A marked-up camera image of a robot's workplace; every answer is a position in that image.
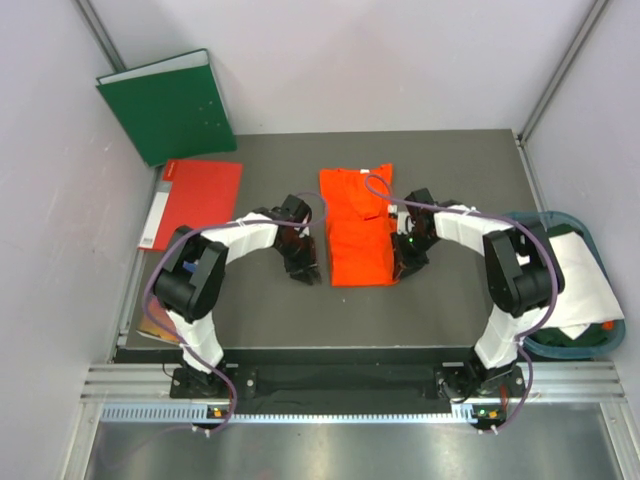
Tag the black mounting plate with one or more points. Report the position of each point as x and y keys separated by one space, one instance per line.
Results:
x=345 y=382

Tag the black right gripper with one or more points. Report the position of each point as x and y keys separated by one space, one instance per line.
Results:
x=401 y=270

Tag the green binder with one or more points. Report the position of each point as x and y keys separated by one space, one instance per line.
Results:
x=170 y=109

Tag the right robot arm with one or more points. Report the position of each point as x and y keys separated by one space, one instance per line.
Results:
x=523 y=279

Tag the white t-shirt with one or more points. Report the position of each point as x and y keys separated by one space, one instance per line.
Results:
x=587 y=298

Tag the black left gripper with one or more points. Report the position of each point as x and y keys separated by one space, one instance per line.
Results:
x=309 y=260

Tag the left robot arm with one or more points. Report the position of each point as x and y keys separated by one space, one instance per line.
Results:
x=188 y=281

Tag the red folder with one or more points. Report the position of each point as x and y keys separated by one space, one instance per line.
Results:
x=194 y=193

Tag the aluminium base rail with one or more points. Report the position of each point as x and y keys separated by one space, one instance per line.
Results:
x=143 y=393

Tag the orange t-shirt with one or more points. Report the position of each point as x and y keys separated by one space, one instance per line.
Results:
x=359 y=226

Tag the blue book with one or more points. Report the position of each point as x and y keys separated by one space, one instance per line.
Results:
x=145 y=333

